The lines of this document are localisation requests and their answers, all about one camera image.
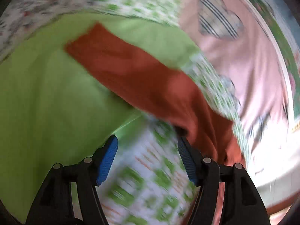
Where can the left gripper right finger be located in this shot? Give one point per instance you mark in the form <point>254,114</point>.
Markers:
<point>227,194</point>

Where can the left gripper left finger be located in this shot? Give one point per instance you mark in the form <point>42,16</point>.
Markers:
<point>53,202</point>

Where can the rust orange knit sweater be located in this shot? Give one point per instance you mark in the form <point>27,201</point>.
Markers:
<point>177,93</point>

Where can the green frog patterned blanket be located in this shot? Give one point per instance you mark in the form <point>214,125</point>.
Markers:
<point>52,109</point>

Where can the pink heart patterned duvet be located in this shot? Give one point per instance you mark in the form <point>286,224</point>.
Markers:
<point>242,49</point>

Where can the floral pink white quilt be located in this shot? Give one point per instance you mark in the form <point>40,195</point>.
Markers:
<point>23,17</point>

